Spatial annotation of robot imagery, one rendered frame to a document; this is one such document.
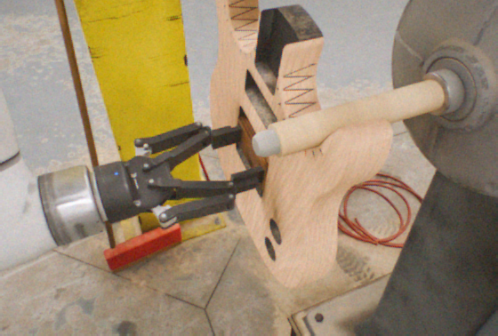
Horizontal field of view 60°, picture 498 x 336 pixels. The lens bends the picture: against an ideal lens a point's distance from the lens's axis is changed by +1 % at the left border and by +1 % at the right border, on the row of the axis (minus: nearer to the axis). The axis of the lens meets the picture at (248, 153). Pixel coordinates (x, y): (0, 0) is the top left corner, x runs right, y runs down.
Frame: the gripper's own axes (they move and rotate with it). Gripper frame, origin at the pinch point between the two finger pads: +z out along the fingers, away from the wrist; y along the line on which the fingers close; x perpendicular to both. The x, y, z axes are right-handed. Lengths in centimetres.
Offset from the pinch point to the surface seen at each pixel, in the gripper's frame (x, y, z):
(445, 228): -19.0, 14.6, 33.9
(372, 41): -137, -153, 170
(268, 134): 18.5, 11.0, -4.3
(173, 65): -42, -67, 7
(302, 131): 18.7, 11.8, -1.2
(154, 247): -113, -45, -12
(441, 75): 19.7, 10.5, 14.8
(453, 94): 19.0, 12.7, 15.1
